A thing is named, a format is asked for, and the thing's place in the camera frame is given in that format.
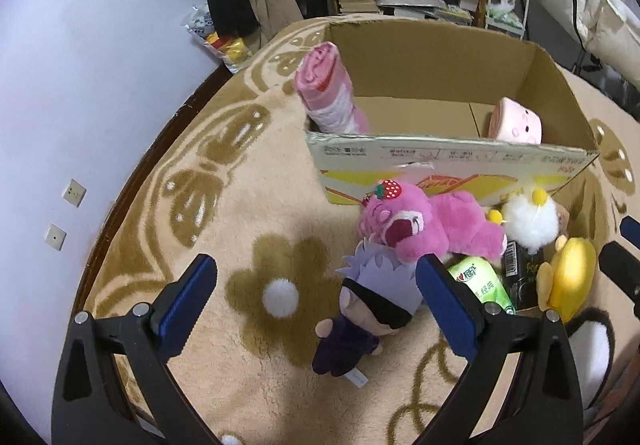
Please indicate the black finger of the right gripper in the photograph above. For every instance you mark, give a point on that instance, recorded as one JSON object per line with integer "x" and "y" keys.
{"x": 620, "y": 265}

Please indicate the green tissue pack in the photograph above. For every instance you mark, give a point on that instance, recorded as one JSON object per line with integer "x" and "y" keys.
{"x": 479, "y": 275}

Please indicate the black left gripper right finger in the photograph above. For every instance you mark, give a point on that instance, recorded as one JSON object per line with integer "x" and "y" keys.
{"x": 543, "y": 403}

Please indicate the wall socket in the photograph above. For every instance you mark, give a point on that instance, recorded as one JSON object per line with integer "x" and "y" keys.
{"x": 55, "y": 237}
{"x": 74, "y": 193}

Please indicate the lower wall socket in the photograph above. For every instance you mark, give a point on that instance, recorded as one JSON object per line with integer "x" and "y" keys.
{"x": 55, "y": 237}

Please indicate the black can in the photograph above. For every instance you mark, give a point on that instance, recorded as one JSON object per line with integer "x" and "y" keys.
{"x": 520, "y": 269}

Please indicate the plastic bag of toys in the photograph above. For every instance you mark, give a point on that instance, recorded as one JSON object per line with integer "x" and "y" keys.
{"x": 231, "y": 50}

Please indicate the pink strawberry bear plush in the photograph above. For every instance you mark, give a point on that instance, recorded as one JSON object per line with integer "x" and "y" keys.
{"x": 401, "y": 216}

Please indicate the open cardboard box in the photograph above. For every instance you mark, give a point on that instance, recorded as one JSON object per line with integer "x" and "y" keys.
{"x": 428, "y": 90}

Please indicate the upper wall socket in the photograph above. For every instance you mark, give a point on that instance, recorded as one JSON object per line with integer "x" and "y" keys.
{"x": 74, "y": 193}

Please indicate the stack of books right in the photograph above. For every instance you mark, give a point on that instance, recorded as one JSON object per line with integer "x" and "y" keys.
{"x": 461, "y": 12}

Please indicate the beige patterned fleece rug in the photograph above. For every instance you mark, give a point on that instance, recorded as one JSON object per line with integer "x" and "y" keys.
{"x": 240, "y": 185}

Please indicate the pink plastic bag bundle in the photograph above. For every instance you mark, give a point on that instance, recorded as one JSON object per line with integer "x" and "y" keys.
{"x": 323, "y": 84}

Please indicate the black and white tail plush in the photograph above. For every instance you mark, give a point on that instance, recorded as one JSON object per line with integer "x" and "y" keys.
{"x": 592, "y": 341}

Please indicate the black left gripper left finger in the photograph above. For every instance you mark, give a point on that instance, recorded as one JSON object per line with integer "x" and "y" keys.
{"x": 90, "y": 404}

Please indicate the purple haired doll plush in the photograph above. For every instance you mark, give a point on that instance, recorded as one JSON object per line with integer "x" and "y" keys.
{"x": 378, "y": 296}

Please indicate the white fluffy chick plush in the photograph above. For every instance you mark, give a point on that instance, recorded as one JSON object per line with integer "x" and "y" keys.
{"x": 530, "y": 220}

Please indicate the pink swirl lollipop plush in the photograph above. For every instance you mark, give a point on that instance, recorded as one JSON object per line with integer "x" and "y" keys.
{"x": 514, "y": 123}

